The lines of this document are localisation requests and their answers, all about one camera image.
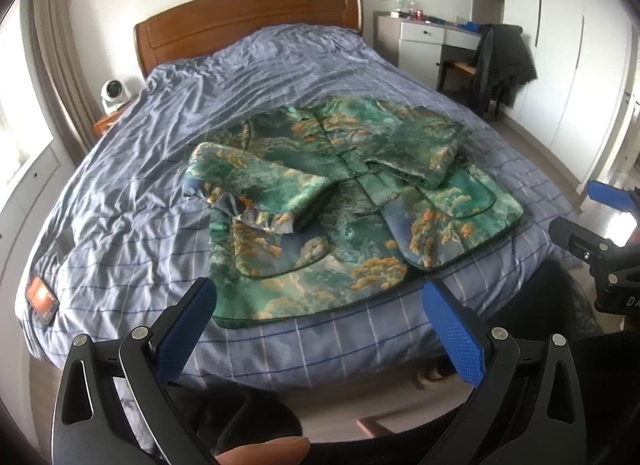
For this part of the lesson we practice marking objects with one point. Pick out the beige curtain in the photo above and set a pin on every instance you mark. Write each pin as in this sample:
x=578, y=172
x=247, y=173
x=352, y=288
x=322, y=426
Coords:
x=71, y=105

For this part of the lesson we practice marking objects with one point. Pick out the white wardrobe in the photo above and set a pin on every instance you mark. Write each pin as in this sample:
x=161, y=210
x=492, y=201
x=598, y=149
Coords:
x=581, y=51

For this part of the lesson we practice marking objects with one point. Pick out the brown wooden headboard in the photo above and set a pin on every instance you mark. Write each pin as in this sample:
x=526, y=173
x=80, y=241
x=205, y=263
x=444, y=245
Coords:
x=203, y=27

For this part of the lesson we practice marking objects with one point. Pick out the white window sill cabinet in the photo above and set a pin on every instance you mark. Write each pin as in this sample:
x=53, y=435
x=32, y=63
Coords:
x=38, y=185

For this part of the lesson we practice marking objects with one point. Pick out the wooden nightstand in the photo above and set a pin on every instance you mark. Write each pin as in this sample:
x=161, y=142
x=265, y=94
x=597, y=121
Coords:
x=107, y=122

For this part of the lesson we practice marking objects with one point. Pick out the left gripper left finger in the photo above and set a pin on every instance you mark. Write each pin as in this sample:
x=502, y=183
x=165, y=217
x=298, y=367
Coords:
x=90, y=426

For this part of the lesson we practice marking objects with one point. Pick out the person's hand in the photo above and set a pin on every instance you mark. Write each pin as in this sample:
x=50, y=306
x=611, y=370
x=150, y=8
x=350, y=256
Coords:
x=281, y=451

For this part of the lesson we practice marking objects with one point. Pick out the white desk with drawers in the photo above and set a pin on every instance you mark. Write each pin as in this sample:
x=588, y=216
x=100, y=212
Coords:
x=421, y=48

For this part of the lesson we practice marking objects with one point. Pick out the green patterned padded jacket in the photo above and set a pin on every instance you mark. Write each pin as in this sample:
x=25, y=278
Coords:
x=313, y=209

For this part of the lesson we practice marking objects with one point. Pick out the black jacket on chair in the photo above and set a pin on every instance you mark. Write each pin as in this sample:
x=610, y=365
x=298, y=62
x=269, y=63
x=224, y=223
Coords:
x=503, y=64

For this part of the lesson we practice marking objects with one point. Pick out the smartphone with orange screen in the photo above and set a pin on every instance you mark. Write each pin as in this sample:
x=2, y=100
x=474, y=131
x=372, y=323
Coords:
x=42, y=300

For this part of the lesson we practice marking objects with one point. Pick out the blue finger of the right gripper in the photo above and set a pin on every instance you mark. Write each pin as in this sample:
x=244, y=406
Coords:
x=618, y=199

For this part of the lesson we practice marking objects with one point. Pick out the wooden chair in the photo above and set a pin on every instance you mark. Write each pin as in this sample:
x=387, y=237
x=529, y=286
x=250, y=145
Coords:
x=462, y=70

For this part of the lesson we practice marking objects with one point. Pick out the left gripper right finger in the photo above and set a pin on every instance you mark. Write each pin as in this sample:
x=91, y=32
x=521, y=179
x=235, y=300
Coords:
x=525, y=407

